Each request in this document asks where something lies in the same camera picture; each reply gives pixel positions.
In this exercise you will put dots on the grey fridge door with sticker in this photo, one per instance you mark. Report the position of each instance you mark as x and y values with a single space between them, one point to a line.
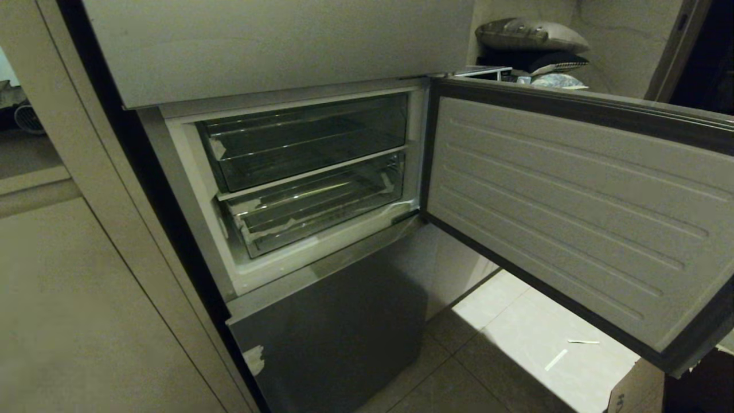
344 338

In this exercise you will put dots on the white paper strip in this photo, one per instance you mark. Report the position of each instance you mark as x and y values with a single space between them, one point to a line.
555 359
583 342

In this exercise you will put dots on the beige cabinet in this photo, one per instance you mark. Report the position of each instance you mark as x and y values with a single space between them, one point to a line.
74 275

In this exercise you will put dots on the white fan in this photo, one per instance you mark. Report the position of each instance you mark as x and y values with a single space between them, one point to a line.
28 119

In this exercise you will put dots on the patterned pale pillow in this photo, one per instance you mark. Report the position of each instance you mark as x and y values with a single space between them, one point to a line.
557 81

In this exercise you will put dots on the grey pillow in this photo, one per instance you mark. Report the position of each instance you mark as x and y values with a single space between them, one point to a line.
530 35

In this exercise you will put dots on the cardboard box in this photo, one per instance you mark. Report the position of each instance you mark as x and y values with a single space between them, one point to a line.
636 393

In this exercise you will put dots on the dark pillow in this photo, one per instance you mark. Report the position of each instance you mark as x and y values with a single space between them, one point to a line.
539 61

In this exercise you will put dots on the grey refrigerator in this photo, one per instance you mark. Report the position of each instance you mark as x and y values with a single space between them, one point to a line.
298 252

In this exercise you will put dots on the open grey fridge door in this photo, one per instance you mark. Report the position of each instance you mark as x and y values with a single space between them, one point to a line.
573 212

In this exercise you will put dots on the clear fridge drawer with tape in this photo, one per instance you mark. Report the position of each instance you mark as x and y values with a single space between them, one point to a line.
315 203

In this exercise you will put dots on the grey fridge door large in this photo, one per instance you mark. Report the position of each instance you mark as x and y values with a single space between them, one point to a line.
275 40

